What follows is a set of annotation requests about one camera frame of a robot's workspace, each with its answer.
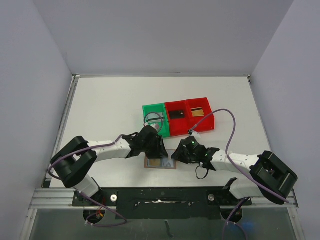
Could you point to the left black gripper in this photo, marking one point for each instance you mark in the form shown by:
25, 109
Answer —
159, 151

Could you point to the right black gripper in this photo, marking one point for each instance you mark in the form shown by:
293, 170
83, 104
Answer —
181, 150

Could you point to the tan leather card holder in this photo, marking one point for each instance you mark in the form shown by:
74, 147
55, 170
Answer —
170, 152

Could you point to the green plastic bin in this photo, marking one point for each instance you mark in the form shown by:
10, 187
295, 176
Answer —
164, 124

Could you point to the red double plastic bin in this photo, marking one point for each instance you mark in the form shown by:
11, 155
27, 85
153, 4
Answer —
181, 126

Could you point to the gold card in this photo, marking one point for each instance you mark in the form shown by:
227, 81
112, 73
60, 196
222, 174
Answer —
197, 112
154, 163

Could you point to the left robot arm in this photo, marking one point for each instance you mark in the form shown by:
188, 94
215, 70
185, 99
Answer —
72, 163

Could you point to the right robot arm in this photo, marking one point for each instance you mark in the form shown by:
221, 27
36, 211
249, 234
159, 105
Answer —
275, 179

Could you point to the silver card in green bin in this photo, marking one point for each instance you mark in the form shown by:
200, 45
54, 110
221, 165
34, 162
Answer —
155, 117

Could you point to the black card in red bin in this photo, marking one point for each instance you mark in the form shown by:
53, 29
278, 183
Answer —
176, 114

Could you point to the gold card in red bin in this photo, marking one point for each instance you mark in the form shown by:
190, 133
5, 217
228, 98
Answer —
197, 112

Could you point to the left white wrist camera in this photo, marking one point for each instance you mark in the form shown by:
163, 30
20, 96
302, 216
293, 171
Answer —
156, 126

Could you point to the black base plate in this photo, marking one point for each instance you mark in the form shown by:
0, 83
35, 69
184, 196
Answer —
171, 203

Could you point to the aluminium left rail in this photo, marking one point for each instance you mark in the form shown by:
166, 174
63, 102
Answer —
65, 114

